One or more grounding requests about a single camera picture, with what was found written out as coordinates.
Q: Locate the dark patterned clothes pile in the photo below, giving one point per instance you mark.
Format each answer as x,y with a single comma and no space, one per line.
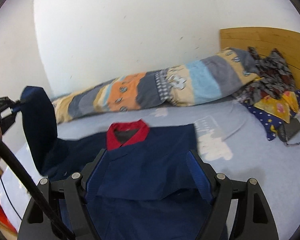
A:
274,78

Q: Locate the yellow and navy star pillow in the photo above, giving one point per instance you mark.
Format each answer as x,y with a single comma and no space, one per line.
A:
272,113

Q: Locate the wooden headboard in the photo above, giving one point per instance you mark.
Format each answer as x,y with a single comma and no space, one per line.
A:
264,40

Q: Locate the colourful patchwork rolled quilt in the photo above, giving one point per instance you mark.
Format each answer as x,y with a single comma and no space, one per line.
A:
194,83

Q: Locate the navy jacket with red collar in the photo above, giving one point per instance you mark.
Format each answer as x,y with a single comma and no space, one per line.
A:
146,185

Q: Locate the grey mesh pouch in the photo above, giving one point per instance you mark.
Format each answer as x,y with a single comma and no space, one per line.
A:
287,131

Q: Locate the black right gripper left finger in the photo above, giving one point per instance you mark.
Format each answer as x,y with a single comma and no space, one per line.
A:
58,209

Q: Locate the light blue cloud bedsheet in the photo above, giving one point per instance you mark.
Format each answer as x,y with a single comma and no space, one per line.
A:
229,138

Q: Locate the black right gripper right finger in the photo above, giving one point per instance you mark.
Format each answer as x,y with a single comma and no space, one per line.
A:
253,217

